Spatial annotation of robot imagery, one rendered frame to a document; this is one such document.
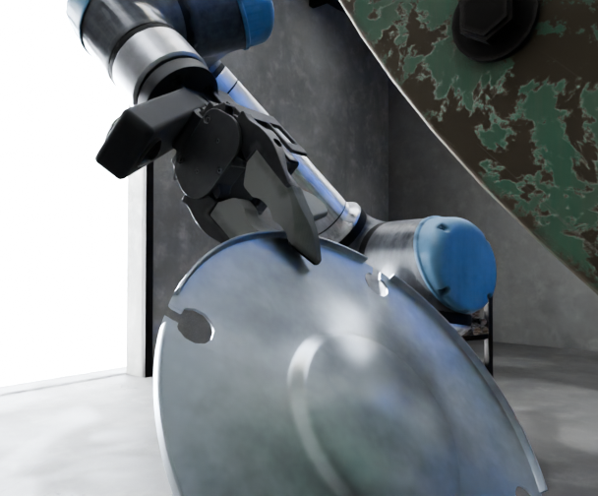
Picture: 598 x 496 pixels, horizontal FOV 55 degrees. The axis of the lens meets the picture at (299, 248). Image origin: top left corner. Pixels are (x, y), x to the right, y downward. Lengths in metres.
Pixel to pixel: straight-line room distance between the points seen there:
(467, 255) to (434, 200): 7.42
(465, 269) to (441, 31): 0.54
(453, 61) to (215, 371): 0.20
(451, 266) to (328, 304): 0.32
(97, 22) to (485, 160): 0.45
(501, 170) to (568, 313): 7.34
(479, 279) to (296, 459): 0.46
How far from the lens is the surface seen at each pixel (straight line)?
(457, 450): 0.41
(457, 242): 0.70
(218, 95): 0.53
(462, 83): 0.17
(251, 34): 0.63
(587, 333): 7.47
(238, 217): 0.43
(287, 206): 0.40
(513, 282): 7.66
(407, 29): 0.18
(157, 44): 0.52
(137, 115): 0.40
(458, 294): 0.69
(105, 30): 0.56
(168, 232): 5.47
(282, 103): 6.80
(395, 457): 0.35
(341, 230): 0.78
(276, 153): 0.41
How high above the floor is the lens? 1.04
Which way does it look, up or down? 1 degrees up
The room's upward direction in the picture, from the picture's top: straight up
